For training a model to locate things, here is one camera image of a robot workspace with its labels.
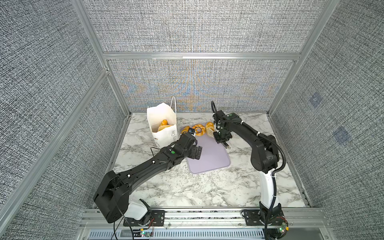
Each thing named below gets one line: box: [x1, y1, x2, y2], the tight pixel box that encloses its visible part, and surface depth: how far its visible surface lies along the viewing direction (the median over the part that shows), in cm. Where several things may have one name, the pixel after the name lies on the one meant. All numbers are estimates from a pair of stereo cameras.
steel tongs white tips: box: [221, 141, 231, 149], surface depth 87 cm
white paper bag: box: [147, 96, 178, 149], surface depth 89 cm
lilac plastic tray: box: [187, 134, 231, 174], surface depth 96 cm
